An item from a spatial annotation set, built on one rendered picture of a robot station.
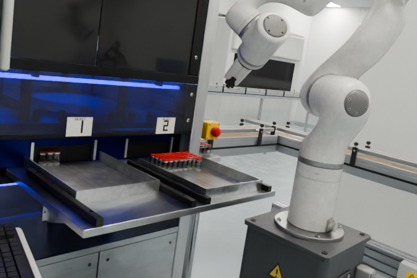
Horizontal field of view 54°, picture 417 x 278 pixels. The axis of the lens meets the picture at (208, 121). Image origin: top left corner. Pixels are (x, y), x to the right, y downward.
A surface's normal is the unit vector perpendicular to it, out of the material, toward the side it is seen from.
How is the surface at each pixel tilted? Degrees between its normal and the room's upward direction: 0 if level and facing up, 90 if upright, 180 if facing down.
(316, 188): 90
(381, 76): 90
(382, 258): 90
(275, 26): 62
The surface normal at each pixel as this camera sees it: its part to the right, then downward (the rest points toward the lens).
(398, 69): -0.71, 0.00
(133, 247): 0.69, 0.20
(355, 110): 0.13, 0.37
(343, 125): -0.05, 0.71
